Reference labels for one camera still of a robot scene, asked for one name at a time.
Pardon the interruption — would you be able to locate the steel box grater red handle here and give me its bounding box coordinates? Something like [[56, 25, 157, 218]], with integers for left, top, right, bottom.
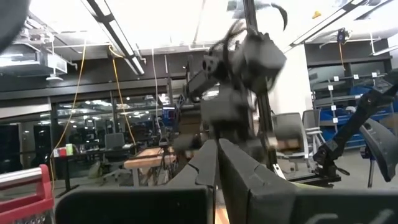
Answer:
[[0, 164, 55, 224]]

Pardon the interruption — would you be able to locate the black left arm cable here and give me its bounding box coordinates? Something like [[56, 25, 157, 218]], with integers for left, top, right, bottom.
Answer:
[[0, 0, 32, 54]]

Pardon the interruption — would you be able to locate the yellow hanging cable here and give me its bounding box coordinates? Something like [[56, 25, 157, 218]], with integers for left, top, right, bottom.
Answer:
[[49, 40, 87, 190], [107, 45, 137, 147]]

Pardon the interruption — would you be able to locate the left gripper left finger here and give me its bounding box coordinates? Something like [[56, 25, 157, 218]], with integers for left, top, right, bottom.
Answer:
[[54, 139, 218, 224]]

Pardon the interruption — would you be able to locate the dark office chair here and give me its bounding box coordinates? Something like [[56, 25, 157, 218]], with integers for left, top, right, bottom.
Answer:
[[104, 133, 126, 151]]

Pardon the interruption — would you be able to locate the wooden workbench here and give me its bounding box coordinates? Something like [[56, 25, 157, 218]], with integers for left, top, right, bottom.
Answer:
[[123, 146, 178, 187]]

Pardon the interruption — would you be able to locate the grey office chair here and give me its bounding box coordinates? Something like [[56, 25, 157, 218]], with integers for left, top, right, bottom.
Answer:
[[272, 111, 310, 162], [302, 108, 325, 156]]

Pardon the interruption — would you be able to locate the red and green box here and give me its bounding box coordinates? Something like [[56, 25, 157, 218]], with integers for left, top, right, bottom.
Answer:
[[52, 143, 74, 158]]

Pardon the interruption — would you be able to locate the shelf rack with blue bins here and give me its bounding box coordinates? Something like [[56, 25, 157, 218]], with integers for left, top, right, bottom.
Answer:
[[306, 55, 396, 150]]

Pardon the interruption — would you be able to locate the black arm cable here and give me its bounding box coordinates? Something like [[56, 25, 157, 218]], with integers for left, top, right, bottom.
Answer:
[[269, 2, 289, 32], [0, 0, 32, 54]]

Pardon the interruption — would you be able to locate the ceiling light strip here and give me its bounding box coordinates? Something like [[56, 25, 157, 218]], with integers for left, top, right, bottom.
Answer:
[[83, 0, 146, 76]]

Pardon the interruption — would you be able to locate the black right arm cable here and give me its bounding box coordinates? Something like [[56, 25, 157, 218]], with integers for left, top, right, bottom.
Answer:
[[269, 2, 289, 32]]

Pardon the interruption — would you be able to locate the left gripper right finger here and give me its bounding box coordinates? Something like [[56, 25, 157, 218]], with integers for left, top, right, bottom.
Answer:
[[218, 138, 398, 224]]

